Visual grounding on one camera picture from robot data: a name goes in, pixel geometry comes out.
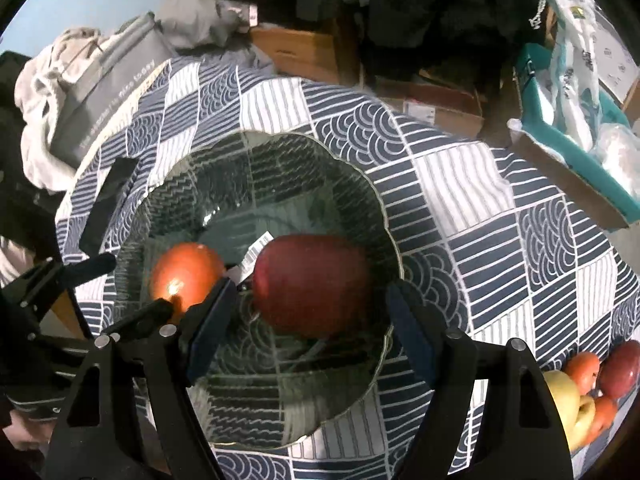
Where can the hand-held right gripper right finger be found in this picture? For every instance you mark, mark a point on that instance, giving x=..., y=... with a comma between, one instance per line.
x=410, y=330

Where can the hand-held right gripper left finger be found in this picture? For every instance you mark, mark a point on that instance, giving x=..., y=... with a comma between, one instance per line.
x=212, y=327

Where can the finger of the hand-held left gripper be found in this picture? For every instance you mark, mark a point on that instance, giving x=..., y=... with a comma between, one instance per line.
x=150, y=312
x=95, y=265

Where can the red apple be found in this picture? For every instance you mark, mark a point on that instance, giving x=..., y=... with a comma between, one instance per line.
x=310, y=285
x=620, y=370

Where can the glass bowl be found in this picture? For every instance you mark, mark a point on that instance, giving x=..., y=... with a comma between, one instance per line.
x=280, y=185

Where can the yellow-green apple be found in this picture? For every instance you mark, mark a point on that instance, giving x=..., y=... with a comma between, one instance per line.
x=585, y=415
x=560, y=400

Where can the black phone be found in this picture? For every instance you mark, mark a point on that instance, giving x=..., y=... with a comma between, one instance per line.
x=107, y=205

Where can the dark cloth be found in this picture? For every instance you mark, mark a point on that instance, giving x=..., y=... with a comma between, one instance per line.
x=20, y=195

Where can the blue white patterned tablecloth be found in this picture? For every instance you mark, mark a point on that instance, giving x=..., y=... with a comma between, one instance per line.
x=450, y=185

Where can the beige cloth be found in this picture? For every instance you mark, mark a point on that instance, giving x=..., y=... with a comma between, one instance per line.
x=35, y=110

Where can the grey bag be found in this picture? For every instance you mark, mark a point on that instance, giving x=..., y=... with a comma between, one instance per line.
x=100, y=90

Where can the large cardboard box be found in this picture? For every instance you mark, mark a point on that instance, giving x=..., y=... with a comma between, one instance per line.
x=565, y=185

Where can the labelled cardboard box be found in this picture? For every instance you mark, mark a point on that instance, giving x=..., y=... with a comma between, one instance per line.
x=430, y=107

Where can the teal bin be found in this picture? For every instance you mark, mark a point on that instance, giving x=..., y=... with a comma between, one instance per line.
x=550, y=125

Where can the grey garment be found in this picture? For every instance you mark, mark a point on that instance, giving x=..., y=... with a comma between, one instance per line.
x=195, y=15

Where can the clear plastic bag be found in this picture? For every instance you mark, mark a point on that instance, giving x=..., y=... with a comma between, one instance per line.
x=620, y=152

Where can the wooden crate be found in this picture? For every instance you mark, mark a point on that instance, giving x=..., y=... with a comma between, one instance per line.
x=300, y=52

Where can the small pink box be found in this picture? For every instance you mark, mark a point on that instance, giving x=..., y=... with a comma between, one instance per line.
x=251, y=15

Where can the white printed plastic bag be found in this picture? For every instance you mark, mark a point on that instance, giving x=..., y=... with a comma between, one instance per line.
x=580, y=60

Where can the dark hanging coats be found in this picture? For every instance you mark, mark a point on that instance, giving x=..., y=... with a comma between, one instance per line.
x=425, y=5

